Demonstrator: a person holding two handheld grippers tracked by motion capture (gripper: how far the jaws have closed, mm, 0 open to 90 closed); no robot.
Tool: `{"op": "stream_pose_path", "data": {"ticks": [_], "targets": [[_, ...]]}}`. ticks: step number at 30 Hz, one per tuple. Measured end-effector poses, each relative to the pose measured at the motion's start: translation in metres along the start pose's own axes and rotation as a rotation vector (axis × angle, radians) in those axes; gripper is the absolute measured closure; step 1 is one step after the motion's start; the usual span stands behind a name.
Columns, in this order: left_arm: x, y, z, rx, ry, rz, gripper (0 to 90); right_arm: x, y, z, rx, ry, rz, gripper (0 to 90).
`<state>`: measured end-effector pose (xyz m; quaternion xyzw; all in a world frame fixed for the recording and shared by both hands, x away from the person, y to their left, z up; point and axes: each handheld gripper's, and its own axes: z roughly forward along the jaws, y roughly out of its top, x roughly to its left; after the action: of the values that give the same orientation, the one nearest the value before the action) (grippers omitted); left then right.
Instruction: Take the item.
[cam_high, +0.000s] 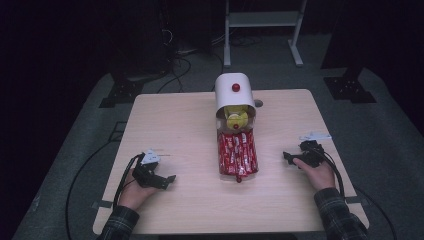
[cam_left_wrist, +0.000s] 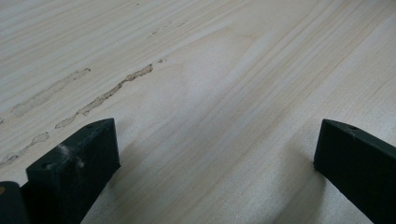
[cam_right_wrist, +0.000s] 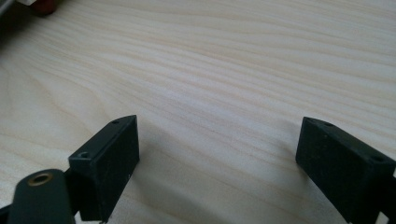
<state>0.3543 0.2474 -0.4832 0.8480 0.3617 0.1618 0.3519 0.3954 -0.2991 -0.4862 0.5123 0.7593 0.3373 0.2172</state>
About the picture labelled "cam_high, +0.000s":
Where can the bundle of red snack packets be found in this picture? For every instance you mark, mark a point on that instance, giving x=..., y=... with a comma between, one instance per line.
x=237, y=155

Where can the person's right hand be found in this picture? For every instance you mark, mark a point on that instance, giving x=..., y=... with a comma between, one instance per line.
x=318, y=175

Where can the white metal stand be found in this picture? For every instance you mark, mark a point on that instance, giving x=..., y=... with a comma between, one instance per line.
x=263, y=19

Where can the black stand base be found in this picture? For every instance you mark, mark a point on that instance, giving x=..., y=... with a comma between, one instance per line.
x=348, y=88
x=121, y=91

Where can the yellow packet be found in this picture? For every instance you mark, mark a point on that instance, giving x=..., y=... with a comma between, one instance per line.
x=236, y=119

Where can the person's left hand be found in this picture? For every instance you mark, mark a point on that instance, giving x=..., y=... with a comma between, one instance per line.
x=133, y=196

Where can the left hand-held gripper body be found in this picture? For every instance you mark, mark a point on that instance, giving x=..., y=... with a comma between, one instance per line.
x=146, y=175

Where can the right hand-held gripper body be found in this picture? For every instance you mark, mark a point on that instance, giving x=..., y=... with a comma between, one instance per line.
x=311, y=155

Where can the grey tape strip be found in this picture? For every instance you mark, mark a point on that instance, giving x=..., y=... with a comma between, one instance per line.
x=100, y=204
x=358, y=200

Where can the white domed container red knob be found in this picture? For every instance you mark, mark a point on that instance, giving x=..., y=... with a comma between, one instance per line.
x=235, y=95

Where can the grey round table grommet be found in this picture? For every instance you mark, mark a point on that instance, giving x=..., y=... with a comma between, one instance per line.
x=258, y=103

